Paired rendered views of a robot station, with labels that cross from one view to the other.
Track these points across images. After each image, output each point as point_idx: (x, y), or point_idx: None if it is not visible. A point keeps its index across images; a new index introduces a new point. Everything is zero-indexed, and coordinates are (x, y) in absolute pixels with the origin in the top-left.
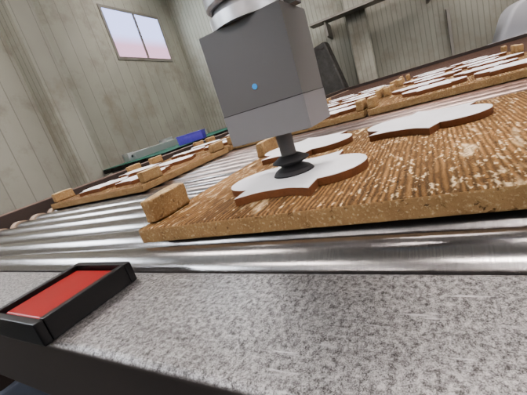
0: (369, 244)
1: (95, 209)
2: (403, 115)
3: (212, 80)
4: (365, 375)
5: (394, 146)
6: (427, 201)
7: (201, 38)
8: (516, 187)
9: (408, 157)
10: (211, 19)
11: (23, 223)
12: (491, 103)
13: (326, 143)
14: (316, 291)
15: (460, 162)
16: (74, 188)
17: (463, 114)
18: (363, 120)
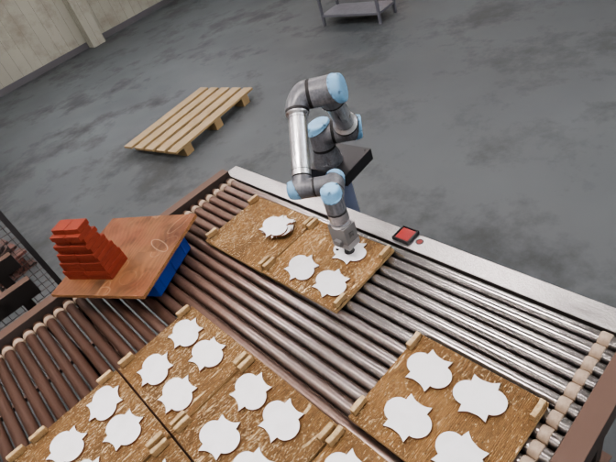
0: None
1: (452, 326)
2: (263, 322)
3: (356, 228)
4: (364, 216)
5: (322, 255)
6: None
7: (353, 221)
8: None
9: (328, 245)
10: (349, 218)
11: (555, 376)
12: (280, 269)
13: (328, 271)
14: (363, 225)
15: (328, 236)
16: (558, 461)
17: (301, 257)
18: (260, 354)
